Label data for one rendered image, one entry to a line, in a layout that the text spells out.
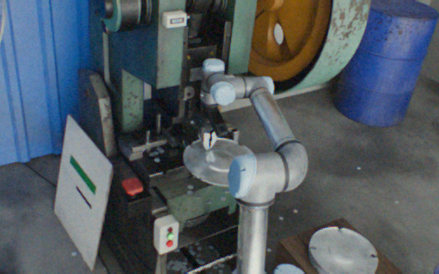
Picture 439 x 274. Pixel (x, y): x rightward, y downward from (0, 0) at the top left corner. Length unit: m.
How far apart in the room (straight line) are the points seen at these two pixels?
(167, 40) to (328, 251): 1.11
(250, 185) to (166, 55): 0.58
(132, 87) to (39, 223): 1.06
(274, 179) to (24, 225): 1.71
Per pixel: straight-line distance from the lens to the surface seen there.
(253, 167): 1.32
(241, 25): 1.79
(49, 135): 3.16
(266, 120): 1.53
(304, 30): 1.87
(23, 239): 2.69
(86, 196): 2.40
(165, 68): 1.68
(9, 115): 3.02
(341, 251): 2.16
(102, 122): 2.12
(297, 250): 2.16
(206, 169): 1.79
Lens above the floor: 1.85
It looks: 32 degrees down
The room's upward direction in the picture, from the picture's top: 7 degrees clockwise
